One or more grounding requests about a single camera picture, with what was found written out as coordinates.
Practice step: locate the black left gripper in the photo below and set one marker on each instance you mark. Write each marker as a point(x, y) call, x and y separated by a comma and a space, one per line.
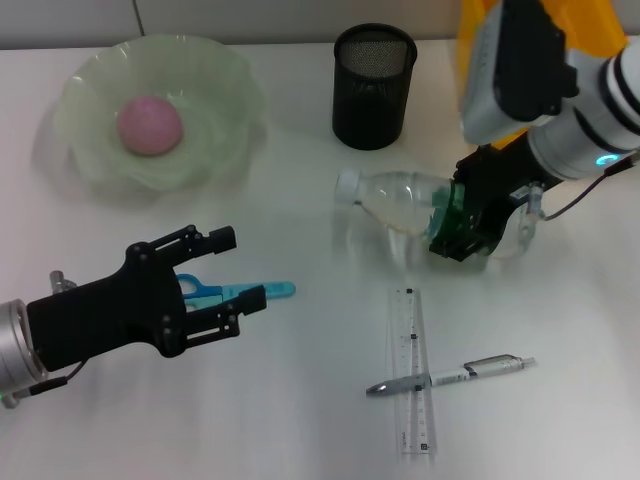
point(110, 315)

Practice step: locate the clear bottle green label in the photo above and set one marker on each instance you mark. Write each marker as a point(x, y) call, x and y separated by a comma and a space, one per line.
point(390, 195)

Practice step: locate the green glass fruit plate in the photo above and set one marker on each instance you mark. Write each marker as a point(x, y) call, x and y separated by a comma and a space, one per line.
point(215, 75)

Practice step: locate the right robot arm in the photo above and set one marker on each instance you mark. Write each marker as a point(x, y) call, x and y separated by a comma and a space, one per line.
point(600, 110)

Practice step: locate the blue scissors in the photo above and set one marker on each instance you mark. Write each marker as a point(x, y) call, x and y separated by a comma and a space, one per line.
point(280, 289)

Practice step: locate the pink peach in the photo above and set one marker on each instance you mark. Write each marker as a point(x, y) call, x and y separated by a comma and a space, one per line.
point(150, 125)

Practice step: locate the transparent ruler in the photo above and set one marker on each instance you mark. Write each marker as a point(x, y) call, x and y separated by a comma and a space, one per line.
point(417, 420)

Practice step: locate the black mesh cup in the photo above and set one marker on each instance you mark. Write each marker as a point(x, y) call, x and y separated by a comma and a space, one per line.
point(372, 110)

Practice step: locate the silver white pen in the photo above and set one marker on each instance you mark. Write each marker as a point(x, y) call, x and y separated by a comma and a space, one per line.
point(450, 377)

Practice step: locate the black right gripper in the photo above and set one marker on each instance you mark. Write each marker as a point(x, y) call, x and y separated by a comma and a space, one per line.
point(500, 185)

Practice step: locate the yellow plastic bin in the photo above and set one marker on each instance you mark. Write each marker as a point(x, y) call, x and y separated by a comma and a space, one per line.
point(595, 25)

